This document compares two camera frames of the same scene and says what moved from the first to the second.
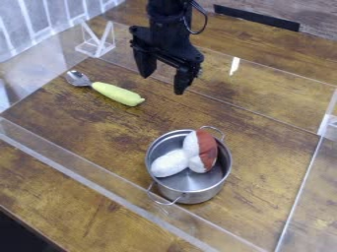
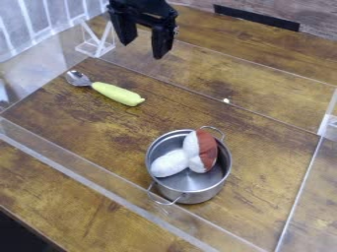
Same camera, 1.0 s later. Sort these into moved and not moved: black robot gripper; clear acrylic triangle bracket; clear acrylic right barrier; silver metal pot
Moved: black robot gripper
Not moved: clear acrylic right barrier; silver metal pot; clear acrylic triangle bracket
